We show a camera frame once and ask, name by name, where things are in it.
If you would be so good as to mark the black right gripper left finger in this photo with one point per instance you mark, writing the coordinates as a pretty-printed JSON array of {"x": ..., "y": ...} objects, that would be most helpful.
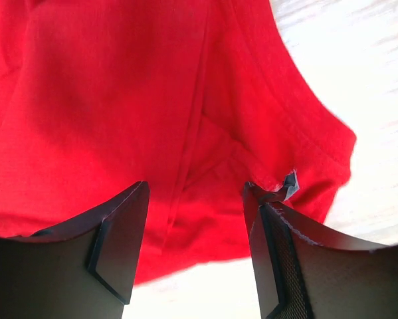
[{"x": 83, "y": 267}]

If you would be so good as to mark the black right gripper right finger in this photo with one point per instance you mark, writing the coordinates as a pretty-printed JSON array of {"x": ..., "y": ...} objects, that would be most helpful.
[{"x": 304, "y": 269}]

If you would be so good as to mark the red t shirt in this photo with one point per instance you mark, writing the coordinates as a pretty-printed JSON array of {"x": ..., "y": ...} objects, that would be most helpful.
[{"x": 194, "y": 97}]

